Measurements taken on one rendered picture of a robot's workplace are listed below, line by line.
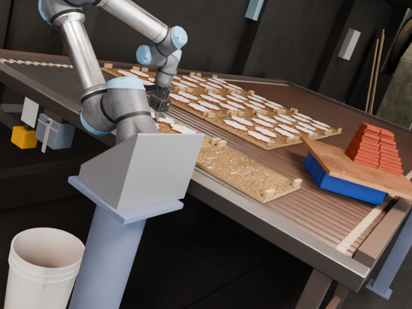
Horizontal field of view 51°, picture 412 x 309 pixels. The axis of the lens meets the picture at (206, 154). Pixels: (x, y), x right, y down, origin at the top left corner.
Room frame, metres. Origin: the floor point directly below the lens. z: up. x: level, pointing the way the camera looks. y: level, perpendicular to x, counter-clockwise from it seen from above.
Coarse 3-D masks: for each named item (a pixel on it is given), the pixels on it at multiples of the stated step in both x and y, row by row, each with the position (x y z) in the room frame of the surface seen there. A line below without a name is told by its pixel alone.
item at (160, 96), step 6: (156, 84) 1.80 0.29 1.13; (162, 84) 1.79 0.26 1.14; (156, 90) 1.81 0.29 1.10; (162, 90) 1.80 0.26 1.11; (168, 90) 1.79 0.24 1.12; (150, 96) 1.81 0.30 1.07; (156, 96) 1.81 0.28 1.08; (162, 96) 1.79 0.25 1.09; (168, 96) 1.80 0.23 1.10; (150, 102) 1.81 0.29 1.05; (156, 102) 1.78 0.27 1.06; (162, 102) 1.79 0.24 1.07; (168, 102) 1.82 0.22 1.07; (156, 108) 1.80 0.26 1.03; (162, 108) 1.80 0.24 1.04; (168, 108) 1.83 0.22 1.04
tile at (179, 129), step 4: (172, 124) 1.95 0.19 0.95; (176, 124) 1.97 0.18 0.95; (172, 128) 1.89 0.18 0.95; (176, 128) 1.91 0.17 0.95; (180, 128) 1.93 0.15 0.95; (184, 128) 1.95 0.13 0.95; (188, 128) 1.98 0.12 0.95; (180, 132) 1.88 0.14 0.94; (184, 132) 1.88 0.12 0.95; (188, 132) 1.91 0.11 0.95; (192, 132) 1.93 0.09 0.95; (196, 132) 1.97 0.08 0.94
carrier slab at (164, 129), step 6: (174, 120) 2.07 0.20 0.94; (162, 126) 1.90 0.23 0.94; (168, 126) 1.93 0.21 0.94; (186, 126) 2.04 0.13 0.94; (162, 132) 1.81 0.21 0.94; (168, 132) 1.84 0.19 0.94; (174, 132) 1.87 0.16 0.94; (198, 132) 2.00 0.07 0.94; (204, 138) 1.95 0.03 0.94; (204, 144) 1.85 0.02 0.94; (210, 144) 1.88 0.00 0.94; (216, 144) 1.91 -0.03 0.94
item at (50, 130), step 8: (48, 112) 1.83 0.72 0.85; (40, 120) 1.82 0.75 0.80; (48, 120) 1.78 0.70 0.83; (56, 120) 1.80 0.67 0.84; (64, 120) 1.80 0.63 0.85; (40, 128) 1.82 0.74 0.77; (48, 128) 1.79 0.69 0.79; (56, 128) 1.77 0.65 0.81; (64, 128) 1.80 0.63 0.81; (72, 128) 1.84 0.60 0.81; (40, 136) 1.81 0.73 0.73; (48, 136) 1.79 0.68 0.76; (56, 136) 1.77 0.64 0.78; (64, 136) 1.81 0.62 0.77; (72, 136) 1.85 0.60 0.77; (48, 144) 1.79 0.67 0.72; (56, 144) 1.78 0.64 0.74; (64, 144) 1.82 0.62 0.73
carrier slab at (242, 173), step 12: (204, 156) 1.68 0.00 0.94; (216, 156) 1.74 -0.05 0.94; (228, 156) 1.79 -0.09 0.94; (240, 156) 1.85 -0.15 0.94; (204, 168) 1.57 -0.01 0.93; (216, 168) 1.59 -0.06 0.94; (228, 168) 1.64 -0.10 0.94; (240, 168) 1.69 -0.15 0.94; (252, 168) 1.74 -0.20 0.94; (264, 168) 1.80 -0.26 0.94; (228, 180) 1.52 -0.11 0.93; (240, 180) 1.55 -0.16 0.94; (252, 180) 1.59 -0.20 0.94; (264, 180) 1.64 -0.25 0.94; (276, 180) 1.69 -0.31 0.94; (288, 180) 1.75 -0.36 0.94; (252, 192) 1.47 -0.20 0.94; (276, 192) 1.56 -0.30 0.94; (288, 192) 1.63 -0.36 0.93
